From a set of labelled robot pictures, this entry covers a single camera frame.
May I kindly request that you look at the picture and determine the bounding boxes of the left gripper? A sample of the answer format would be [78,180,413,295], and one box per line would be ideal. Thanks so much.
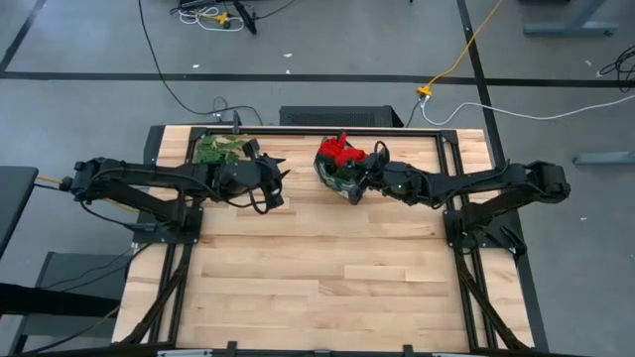
[236,138,292,210]

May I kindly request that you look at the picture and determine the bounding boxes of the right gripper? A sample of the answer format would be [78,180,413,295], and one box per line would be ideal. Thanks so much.
[346,140,399,206]

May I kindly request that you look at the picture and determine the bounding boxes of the red black gardening gloves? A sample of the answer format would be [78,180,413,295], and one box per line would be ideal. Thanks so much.
[317,131,370,169]

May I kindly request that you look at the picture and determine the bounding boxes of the beige green gardening bag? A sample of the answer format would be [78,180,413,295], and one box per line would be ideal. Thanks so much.
[313,142,372,200]

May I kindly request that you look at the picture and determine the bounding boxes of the black computer case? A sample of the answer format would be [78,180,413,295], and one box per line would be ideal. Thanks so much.
[279,105,404,128]

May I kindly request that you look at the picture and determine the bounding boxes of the green plant in white pot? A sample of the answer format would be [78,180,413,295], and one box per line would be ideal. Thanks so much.
[195,134,250,166]

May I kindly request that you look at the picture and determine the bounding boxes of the black tripod leg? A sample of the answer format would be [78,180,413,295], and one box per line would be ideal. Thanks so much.
[231,0,259,36]

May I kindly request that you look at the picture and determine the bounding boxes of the grey floor foot bar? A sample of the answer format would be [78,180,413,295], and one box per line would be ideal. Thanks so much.
[571,151,635,167]

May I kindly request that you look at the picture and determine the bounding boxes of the grey shelf cart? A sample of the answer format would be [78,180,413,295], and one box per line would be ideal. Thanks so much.
[8,251,131,354]

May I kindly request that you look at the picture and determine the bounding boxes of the grey desk leg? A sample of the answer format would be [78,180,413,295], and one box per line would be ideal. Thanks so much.
[523,0,620,38]

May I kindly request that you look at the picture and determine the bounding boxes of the black side table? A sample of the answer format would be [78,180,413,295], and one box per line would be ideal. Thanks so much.
[0,166,40,260]

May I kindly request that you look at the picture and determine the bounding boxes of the black aluminium table frame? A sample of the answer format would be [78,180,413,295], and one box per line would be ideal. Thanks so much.
[111,124,538,357]

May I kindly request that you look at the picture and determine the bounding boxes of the black floor cable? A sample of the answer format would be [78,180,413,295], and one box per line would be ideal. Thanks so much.
[137,0,265,126]

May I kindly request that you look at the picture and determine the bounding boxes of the yellow extension cable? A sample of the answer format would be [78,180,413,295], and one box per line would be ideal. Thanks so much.
[427,0,503,91]

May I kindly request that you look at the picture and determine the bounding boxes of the white floor cable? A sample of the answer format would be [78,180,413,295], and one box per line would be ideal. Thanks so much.
[420,92,635,127]

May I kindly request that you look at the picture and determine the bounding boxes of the white cable bundle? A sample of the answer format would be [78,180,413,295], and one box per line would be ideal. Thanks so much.
[177,4,245,33]

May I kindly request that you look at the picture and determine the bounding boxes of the black cable bundle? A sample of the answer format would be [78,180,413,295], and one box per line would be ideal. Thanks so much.
[597,45,635,93]

